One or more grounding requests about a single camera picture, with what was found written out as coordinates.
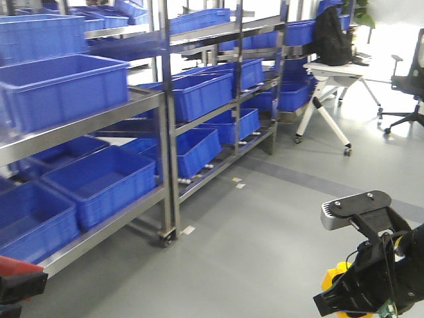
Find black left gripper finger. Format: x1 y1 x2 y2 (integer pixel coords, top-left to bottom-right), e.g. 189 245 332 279
1 272 48 304

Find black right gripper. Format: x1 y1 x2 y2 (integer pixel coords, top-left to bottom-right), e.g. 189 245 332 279
313 225 423 315

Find yellow toy brick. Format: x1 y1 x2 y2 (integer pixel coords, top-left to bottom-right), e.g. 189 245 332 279
321 261 374 318

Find red cube block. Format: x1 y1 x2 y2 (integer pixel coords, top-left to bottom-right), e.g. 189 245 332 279
0 256 44 276

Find blue bin bottom left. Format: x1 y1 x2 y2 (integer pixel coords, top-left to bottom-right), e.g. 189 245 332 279
1 182 80 264

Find blue bin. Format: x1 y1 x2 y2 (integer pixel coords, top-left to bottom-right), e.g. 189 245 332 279
1 54 129 133
123 129 222 179
197 109 261 144
1 182 80 264

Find blue bin lower shelf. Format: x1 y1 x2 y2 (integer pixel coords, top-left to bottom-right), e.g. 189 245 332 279
41 146 156 231

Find blue bin shelf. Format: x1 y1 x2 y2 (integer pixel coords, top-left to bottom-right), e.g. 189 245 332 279
41 146 156 231
137 71 235 123

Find blue bin upper left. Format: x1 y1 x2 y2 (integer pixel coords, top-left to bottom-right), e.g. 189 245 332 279
1 54 129 133

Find steel bin rack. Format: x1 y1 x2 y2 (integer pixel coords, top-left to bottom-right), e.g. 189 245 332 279
1 1 293 276

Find blue bin right lower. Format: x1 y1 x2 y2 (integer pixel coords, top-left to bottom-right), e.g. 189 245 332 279
197 109 261 144

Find blue bin lower middle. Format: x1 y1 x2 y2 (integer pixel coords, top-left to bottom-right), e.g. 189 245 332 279
123 129 222 179

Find blue bin middle shelf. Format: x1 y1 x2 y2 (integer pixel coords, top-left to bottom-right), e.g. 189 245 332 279
137 71 235 123

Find black office chair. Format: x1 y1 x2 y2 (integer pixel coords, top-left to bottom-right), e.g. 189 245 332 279
378 28 423 134

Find white desk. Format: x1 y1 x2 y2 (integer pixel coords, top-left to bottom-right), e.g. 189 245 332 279
294 62 382 156

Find black backpack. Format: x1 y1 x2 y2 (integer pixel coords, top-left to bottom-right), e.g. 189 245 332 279
313 5 352 66

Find green potted plant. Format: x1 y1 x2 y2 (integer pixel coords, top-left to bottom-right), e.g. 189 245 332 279
343 0 376 29

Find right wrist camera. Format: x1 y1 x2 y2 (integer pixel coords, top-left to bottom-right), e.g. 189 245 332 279
321 190 392 231

